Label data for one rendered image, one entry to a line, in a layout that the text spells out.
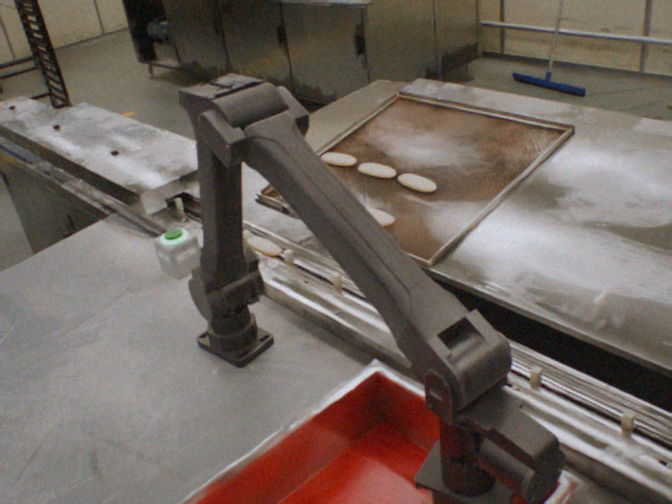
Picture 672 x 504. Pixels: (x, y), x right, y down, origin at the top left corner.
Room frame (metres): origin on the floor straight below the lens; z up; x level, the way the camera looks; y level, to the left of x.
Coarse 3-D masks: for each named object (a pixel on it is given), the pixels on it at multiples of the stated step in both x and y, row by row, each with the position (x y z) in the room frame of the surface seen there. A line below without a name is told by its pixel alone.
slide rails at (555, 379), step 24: (192, 216) 1.40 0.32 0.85; (288, 264) 1.12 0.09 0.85; (312, 264) 1.11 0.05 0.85; (336, 288) 1.02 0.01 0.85; (528, 360) 0.75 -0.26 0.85; (528, 384) 0.70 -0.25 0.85; (552, 384) 0.69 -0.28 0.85; (576, 384) 0.68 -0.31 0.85; (576, 408) 0.64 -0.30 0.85; (624, 408) 0.63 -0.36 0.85; (624, 432) 0.58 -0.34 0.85
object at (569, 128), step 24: (408, 96) 1.65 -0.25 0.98; (360, 120) 1.58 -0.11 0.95; (504, 120) 1.41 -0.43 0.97; (528, 120) 1.38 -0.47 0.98; (336, 144) 1.51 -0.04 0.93; (360, 144) 1.48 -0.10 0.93; (384, 144) 1.45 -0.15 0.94; (408, 144) 1.42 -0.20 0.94; (456, 144) 1.36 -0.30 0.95; (480, 144) 1.33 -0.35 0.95; (504, 144) 1.31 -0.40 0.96; (528, 144) 1.29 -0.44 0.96; (552, 144) 1.26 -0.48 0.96; (408, 168) 1.32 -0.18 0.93; (456, 168) 1.27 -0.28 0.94; (480, 168) 1.25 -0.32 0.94; (504, 168) 1.22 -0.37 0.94; (528, 168) 1.18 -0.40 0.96; (264, 192) 1.38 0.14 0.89; (384, 192) 1.25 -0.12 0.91; (456, 192) 1.19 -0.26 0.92; (480, 192) 1.16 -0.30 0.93; (504, 192) 1.13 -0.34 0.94; (432, 216) 1.13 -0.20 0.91; (480, 216) 1.08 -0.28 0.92; (408, 240) 1.07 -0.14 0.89; (432, 240) 1.05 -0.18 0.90; (456, 240) 1.03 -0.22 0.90
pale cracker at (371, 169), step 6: (360, 168) 1.36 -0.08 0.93; (366, 168) 1.35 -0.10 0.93; (372, 168) 1.34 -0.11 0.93; (378, 168) 1.33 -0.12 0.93; (384, 168) 1.33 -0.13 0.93; (390, 168) 1.32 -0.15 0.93; (366, 174) 1.34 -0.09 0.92; (372, 174) 1.32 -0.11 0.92; (378, 174) 1.31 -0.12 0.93; (384, 174) 1.31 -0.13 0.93; (390, 174) 1.30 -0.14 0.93
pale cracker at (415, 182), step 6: (408, 174) 1.28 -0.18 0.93; (402, 180) 1.26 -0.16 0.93; (408, 180) 1.26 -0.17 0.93; (414, 180) 1.25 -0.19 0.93; (420, 180) 1.24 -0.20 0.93; (426, 180) 1.24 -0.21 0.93; (408, 186) 1.24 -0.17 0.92; (414, 186) 1.23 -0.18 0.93; (420, 186) 1.22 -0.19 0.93; (426, 186) 1.22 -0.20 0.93; (432, 186) 1.21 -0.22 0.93; (426, 192) 1.21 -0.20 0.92
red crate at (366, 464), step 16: (368, 432) 0.68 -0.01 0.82; (384, 432) 0.67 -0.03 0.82; (352, 448) 0.65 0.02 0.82; (368, 448) 0.65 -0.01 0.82; (384, 448) 0.64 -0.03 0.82; (400, 448) 0.64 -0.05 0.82; (416, 448) 0.64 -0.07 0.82; (336, 464) 0.63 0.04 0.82; (352, 464) 0.62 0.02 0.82; (368, 464) 0.62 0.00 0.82; (384, 464) 0.62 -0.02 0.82; (400, 464) 0.61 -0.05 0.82; (416, 464) 0.61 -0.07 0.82; (320, 480) 0.60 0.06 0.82; (336, 480) 0.60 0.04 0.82; (352, 480) 0.60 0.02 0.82; (368, 480) 0.59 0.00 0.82; (384, 480) 0.59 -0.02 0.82; (400, 480) 0.59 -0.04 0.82; (288, 496) 0.59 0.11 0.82; (304, 496) 0.58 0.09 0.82; (320, 496) 0.58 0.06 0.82; (336, 496) 0.58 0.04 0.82; (352, 496) 0.57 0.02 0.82; (368, 496) 0.57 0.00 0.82; (384, 496) 0.56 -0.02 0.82; (400, 496) 0.56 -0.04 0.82; (416, 496) 0.56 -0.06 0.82
